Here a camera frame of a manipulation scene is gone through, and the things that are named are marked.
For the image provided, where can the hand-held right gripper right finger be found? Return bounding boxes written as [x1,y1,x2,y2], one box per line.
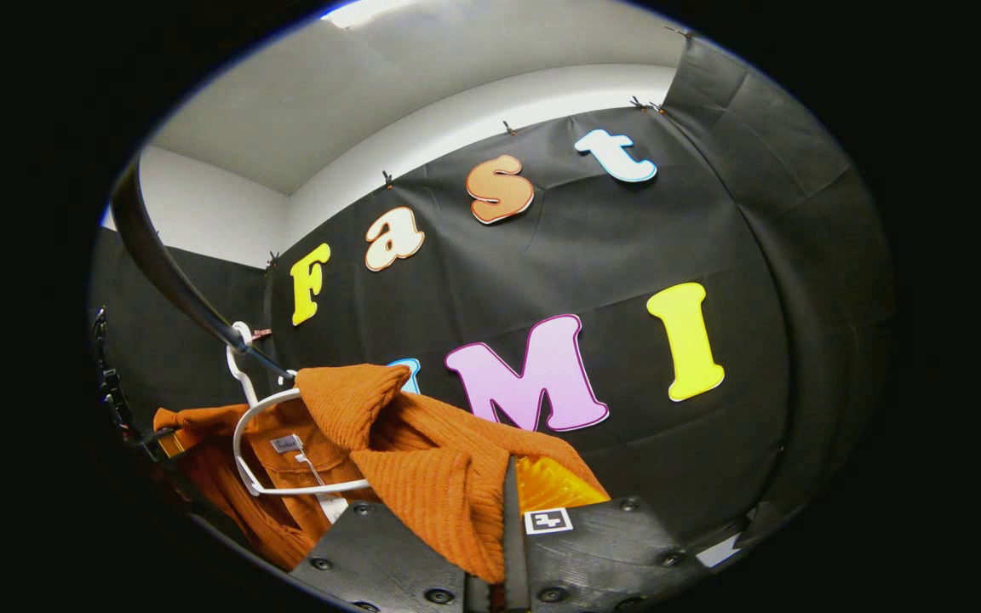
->
[490,454,707,613]

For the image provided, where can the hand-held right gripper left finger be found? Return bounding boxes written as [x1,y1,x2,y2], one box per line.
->
[289,501,508,613]

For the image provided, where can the orange corduroy jacket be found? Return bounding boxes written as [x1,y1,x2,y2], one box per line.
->
[152,364,612,586]

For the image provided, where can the white clothes hanger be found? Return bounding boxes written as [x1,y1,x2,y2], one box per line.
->
[225,321,372,497]

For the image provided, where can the black clothes rack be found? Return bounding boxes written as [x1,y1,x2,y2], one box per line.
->
[109,156,297,386]

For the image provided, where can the black backdrop cloth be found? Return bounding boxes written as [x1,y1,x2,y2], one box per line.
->
[89,34,897,573]

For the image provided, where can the ceiling light panel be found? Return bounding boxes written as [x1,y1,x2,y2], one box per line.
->
[320,0,425,28]

